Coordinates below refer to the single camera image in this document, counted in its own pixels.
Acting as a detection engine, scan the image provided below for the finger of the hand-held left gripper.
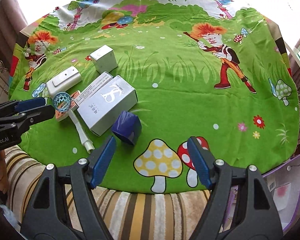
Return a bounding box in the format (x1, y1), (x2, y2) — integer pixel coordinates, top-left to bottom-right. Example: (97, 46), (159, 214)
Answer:
(0, 105), (55, 130)
(0, 97), (47, 119)

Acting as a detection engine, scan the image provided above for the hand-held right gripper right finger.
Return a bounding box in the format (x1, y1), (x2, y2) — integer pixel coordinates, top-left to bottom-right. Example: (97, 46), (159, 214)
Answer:
(187, 136), (283, 240)

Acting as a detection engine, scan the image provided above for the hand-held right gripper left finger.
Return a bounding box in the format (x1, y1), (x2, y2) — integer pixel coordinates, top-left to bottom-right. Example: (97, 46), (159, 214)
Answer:
(20, 135), (117, 240)

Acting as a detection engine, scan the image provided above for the purple cardboard box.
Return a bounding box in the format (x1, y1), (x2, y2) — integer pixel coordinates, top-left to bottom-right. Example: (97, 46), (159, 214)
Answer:
(222, 152), (300, 233)

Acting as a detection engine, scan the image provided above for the orange card packet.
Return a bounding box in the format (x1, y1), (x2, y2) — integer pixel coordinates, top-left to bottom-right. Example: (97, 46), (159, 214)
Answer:
(54, 90), (80, 122)

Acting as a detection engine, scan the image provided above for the light blue openwork ball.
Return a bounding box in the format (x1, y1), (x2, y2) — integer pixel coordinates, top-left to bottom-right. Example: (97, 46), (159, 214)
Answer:
(52, 92), (72, 110)

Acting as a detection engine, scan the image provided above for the white plastic plug device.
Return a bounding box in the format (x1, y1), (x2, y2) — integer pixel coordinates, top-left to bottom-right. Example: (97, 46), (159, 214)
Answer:
(46, 66), (82, 98)

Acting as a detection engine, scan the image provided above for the white plastic tube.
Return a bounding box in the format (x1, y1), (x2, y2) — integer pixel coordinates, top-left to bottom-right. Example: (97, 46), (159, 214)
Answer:
(69, 109), (94, 153)

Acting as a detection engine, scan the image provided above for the large white silver-print box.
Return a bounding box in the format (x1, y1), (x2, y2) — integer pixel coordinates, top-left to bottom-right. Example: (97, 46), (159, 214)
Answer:
(77, 75), (138, 137)

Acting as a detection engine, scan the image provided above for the thin white text-printed box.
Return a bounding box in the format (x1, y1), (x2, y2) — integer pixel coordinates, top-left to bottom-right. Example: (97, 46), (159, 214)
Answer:
(74, 71), (114, 105)

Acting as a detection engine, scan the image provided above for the striped plush sofa cushion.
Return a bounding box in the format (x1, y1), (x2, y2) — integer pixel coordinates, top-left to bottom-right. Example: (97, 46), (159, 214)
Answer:
(5, 145), (215, 240)

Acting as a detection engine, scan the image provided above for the green cartoon printed blanket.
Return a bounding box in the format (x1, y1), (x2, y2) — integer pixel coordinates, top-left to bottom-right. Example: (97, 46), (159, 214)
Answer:
(9, 0), (300, 194)

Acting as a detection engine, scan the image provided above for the brown drape curtain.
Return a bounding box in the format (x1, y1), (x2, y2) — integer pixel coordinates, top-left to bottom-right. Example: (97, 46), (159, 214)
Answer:
(0, 0), (28, 55)

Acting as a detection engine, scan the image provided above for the white fluffy fabric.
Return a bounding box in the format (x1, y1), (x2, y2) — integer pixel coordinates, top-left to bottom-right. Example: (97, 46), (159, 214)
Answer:
(0, 204), (19, 230)

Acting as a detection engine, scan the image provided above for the small white square box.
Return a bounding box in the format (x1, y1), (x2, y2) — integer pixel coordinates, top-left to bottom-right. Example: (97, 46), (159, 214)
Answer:
(89, 45), (118, 74)

